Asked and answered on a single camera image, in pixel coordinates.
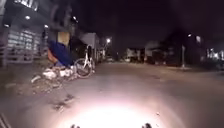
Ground white vehicle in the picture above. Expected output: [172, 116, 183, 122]
[105, 56, 115, 63]

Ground street lamp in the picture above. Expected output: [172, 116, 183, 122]
[103, 37, 113, 61]

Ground white bicycle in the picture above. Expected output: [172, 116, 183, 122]
[73, 45, 96, 79]

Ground grey asphalt road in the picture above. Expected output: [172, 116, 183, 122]
[0, 61, 224, 128]

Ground row of buildings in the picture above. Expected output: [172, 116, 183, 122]
[68, 19, 109, 63]

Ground blue tarp tent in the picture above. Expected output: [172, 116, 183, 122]
[46, 40, 76, 68]

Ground pile of rubbish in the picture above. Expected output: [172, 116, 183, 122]
[30, 65, 78, 85]

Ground dark buildings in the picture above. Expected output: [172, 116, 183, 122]
[125, 31, 224, 69]

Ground pole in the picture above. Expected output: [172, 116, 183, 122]
[180, 44, 186, 70]

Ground large grey building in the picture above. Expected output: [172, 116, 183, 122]
[0, 0, 73, 66]

